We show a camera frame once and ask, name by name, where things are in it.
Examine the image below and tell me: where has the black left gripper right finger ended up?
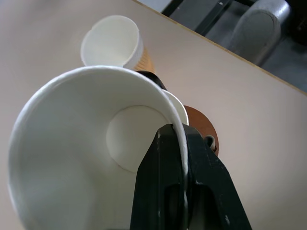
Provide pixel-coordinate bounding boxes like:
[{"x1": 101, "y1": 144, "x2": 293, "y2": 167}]
[{"x1": 182, "y1": 124, "x2": 253, "y2": 230}]

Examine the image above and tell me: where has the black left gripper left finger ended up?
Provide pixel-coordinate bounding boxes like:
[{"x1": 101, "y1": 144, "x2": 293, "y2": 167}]
[{"x1": 130, "y1": 124, "x2": 187, "y2": 230}]

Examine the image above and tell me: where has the large white paper cup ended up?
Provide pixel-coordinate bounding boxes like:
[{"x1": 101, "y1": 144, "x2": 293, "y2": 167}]
[{"x1": 7, "y1": 65, "x2": 190, "y2": 230}]

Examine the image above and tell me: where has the dark-sided white paper cup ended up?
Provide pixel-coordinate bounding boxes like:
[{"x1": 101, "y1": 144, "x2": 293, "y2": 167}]
[{"x1": 136, "y1": 70, "x2": 189, "y2": 126}]

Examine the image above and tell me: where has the brown ribbed paper cup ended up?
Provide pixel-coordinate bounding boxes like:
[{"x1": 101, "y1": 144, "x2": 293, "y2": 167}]
[{"x1": 80, "y1": 15, "x2": 157, "y2": 73}]

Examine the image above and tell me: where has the wire cup holder wooden base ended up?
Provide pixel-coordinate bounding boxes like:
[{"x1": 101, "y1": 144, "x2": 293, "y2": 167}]
[{"x1": 183, "y1": 105, "x2": 220, "y2": 158}]

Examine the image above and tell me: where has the black metal frame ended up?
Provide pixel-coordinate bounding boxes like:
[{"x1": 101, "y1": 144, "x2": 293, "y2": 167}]
[{"x1": 161, "y1": 0, "x2": 256, "y2": 37}]

